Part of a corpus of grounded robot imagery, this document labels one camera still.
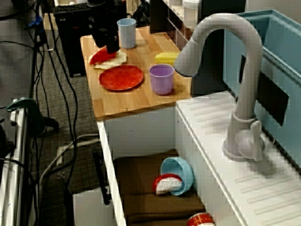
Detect teal plastic bin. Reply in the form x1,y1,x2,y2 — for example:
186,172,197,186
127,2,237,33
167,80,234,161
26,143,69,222
222,9,301,176

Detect white cable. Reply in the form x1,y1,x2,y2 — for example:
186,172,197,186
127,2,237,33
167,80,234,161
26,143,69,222
38,134,99,191

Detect white toy sink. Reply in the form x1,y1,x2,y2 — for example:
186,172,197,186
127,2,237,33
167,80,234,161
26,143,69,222
96,91,301,226

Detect black upright kitchen panel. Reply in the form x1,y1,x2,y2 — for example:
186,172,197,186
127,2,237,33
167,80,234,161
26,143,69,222
190,0,246,97

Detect cream scalloped plate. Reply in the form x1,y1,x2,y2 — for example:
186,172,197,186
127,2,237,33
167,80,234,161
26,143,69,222
90,50,129,71

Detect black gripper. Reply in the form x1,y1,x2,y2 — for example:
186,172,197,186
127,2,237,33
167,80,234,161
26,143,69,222
93,25,120,55

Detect light blue plastic tumbler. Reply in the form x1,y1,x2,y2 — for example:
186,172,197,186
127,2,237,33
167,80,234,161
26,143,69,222
117,18,137,50

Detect grey toy faucet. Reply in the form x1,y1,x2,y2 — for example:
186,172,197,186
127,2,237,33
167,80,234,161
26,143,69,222
173,13,266,163

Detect white pot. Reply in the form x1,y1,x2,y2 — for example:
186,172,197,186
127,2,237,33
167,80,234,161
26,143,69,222
182,0,200,24

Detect blue cable connector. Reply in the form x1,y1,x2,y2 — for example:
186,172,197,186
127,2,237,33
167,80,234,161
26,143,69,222
27,14,44,28

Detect purple plastic mug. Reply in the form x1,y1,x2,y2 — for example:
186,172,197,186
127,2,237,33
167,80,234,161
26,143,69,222
149,64,175,96

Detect red toy chili pepper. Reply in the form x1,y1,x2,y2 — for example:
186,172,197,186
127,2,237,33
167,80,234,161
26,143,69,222
88,46,118,65

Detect light blue plastic bowl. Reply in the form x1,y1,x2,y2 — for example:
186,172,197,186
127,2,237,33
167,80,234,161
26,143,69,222
160,157,194,196

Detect black hutch side panel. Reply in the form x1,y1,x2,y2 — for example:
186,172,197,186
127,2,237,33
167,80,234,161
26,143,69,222
149,0,170,34

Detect black cable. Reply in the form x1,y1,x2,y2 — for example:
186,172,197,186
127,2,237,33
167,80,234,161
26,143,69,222
30,0,47,102
46,11,79,226

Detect red tomato can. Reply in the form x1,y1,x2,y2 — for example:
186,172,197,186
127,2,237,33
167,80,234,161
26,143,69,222
187,211,216,226

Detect red round plate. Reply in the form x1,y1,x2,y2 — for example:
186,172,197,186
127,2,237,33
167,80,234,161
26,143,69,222
98,65,144,92

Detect yellow toy corn cob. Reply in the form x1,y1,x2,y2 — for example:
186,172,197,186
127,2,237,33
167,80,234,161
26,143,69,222
154,52,181,65

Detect black computer tower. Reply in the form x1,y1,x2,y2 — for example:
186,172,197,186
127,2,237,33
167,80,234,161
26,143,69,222
53,3,127,78

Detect white aluminium frame rail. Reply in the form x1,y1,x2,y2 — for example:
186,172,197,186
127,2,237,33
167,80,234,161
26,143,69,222
0,98,31,226

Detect black rectangular bin label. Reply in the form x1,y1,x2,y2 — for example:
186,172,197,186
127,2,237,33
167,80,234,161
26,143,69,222
238,54,290,127

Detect red white toy food slice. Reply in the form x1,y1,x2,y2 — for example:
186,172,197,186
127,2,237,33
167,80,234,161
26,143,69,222
152,173,183,195

